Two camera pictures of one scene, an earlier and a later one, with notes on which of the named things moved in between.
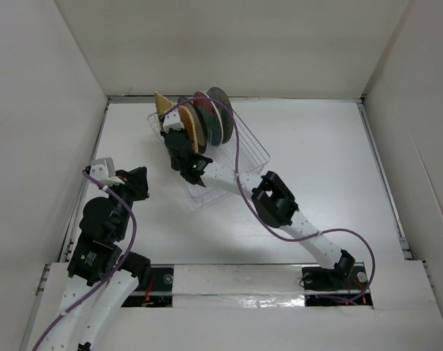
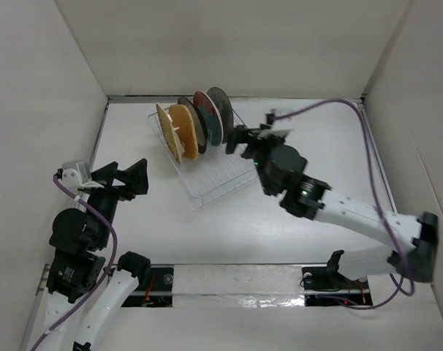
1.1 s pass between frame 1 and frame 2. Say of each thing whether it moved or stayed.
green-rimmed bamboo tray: moved
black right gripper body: moved
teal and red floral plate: stayed
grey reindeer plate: stayed
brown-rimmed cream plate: stayed
